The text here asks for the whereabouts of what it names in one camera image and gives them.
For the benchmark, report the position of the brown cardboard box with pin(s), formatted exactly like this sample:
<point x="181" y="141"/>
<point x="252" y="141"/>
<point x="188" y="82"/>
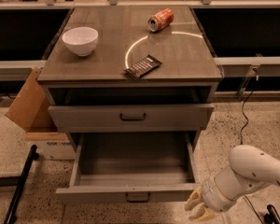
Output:
<point x="30" y="111"/>

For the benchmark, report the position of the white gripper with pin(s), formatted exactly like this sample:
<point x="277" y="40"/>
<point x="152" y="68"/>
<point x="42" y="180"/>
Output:
<point x="210" y="190"/>

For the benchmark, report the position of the black metal stand leg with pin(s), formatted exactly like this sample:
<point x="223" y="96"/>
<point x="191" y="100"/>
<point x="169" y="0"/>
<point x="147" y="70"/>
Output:
<point x="19" y="182"/>

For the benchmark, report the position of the orange soda can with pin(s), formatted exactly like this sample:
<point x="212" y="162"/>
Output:
<point x="160" y="20"/>

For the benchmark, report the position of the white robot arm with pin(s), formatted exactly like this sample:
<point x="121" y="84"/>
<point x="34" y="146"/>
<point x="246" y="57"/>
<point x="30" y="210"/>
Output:
<point x="250" y="169"/>

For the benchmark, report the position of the black snack bar packet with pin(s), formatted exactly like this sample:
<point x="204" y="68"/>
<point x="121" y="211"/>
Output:
<point x="142" y="67"/>

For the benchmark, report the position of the white ceramic bowl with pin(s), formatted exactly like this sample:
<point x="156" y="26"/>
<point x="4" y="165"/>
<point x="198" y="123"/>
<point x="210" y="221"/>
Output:
<point x="82" y="41"/>

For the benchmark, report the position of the grey drawer cabinet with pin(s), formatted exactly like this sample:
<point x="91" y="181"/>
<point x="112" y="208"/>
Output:
<point x="188" y="74"/>

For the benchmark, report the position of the black caster foot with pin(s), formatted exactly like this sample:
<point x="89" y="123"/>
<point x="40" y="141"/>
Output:
<point x="272" y="216"/>

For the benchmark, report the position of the grey top drawer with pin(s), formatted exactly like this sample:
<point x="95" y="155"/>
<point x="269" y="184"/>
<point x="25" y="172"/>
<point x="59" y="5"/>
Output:
<point x="130" y="118"/>

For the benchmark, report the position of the grey drawer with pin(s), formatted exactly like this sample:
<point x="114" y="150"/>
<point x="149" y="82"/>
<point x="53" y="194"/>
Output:
<point x="130" y="118"/>
<point x="132" y="168"/>

